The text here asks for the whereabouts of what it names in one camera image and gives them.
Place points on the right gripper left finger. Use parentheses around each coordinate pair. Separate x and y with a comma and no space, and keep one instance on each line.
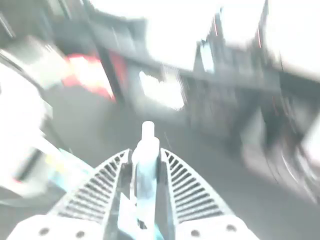
(93,195)

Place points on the white pale blue glue stick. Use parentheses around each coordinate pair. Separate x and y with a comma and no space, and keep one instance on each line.
(147,175)

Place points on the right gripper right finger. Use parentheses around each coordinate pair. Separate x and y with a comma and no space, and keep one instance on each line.
(197,197)

